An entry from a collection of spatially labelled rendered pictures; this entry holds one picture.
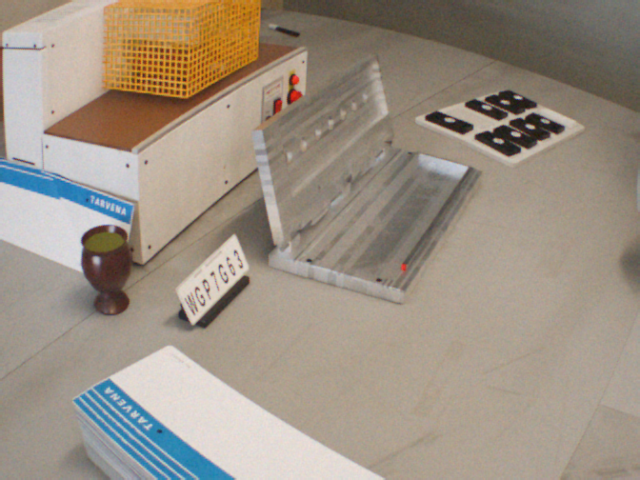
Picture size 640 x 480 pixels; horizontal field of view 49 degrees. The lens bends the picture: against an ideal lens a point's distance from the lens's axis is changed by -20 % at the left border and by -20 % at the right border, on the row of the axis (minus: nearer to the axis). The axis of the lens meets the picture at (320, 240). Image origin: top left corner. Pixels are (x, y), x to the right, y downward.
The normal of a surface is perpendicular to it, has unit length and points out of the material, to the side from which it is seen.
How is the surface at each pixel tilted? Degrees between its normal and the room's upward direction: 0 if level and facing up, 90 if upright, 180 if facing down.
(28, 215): 63
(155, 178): 90
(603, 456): 0
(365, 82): 76
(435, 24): 90
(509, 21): 90
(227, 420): 0
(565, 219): 0
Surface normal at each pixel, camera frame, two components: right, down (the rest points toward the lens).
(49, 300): 0.04, -0.86
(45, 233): -0.33, 0.01
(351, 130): 0.89, 0.04
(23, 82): -0.42, 0.44
